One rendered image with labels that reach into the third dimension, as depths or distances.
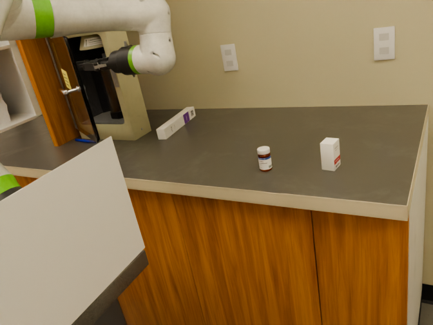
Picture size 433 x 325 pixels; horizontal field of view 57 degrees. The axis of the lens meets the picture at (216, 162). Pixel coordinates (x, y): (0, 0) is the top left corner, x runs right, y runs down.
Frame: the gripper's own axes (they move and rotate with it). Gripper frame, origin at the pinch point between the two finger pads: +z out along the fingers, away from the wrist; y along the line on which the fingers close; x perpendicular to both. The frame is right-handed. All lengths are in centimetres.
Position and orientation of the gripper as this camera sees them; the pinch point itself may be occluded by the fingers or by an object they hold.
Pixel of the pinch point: (82, 65)
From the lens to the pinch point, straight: 153.8
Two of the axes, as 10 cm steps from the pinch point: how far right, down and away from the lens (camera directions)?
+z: -8.6, -0.5, 5.1
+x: 1.8, 9.0, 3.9
